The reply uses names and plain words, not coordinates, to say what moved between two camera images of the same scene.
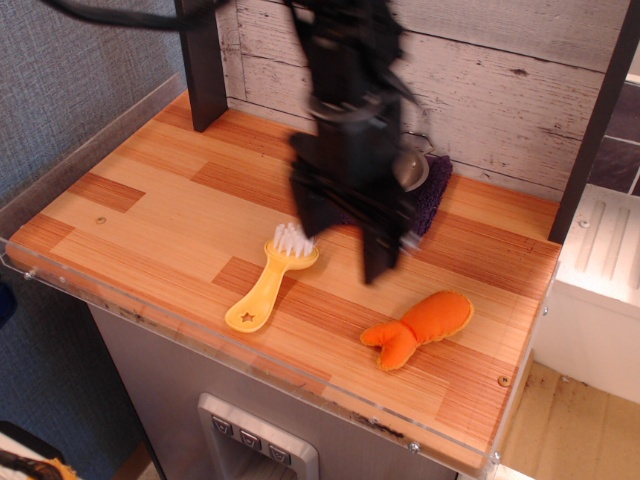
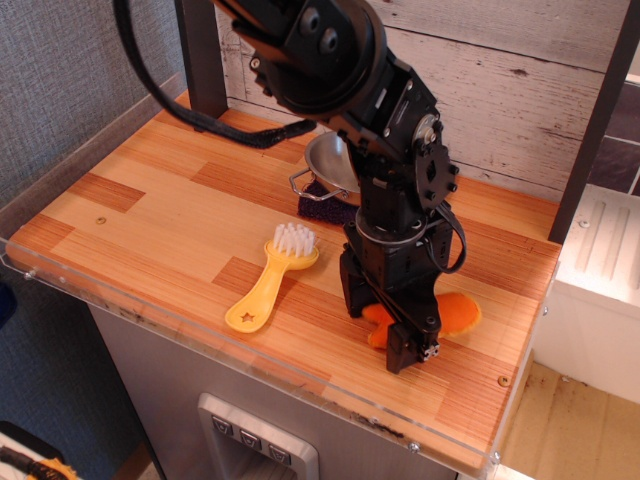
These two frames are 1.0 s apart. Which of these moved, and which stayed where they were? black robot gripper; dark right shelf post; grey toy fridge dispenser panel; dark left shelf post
Moved: black robot gripper
Stayed: dark right shelf post; dark left shelf post; grey toy fridge dispenser panel
